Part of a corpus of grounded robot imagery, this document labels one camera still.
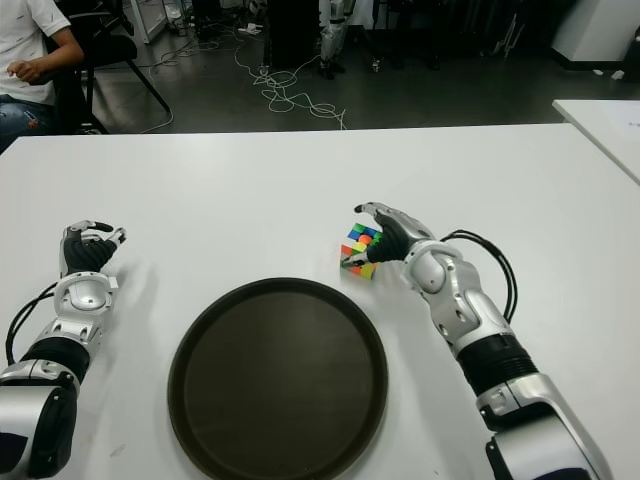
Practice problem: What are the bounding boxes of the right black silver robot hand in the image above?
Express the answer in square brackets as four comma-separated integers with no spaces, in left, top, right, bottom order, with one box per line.
[342,201,436,270]

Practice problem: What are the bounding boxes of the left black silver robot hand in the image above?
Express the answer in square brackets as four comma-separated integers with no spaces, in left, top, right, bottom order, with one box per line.
[60,218,127,277]

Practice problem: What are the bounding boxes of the multicoloured Rubik's cube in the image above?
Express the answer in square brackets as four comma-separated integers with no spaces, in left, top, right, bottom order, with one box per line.
[339,222,386,281]

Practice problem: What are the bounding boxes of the dark brown round plate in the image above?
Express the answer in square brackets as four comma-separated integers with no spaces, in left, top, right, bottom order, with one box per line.
[166,277,390,480]

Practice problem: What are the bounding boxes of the black office chair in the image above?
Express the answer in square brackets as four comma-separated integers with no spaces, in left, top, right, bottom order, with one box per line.
[44,0,172,135]

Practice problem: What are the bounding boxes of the silver humanoid robot legs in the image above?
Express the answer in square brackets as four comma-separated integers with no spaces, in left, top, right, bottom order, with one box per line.
[319,0,357,79]

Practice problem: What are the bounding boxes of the seated person in white shirt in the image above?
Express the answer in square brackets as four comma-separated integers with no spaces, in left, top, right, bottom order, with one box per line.
[0,0,86,151]

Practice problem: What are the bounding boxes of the grey folded metal stand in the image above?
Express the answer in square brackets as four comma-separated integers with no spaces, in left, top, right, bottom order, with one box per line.
[492,13,526,59]

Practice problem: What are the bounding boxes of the white side table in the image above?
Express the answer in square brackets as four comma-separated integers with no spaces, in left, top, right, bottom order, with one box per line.
[552,98,640,184]

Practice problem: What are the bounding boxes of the white framed display cabinet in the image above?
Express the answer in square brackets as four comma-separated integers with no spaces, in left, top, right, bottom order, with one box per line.
[122,0,169,44]

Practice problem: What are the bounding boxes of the white cabinet with black base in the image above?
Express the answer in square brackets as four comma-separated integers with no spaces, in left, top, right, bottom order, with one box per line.
[551,0,640,84]

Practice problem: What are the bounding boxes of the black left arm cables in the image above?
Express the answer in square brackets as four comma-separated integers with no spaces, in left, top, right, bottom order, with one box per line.
[4,282,59,366]

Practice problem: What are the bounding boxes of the tangled white floor cable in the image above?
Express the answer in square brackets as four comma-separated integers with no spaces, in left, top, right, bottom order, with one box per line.
[234,24,349,131]

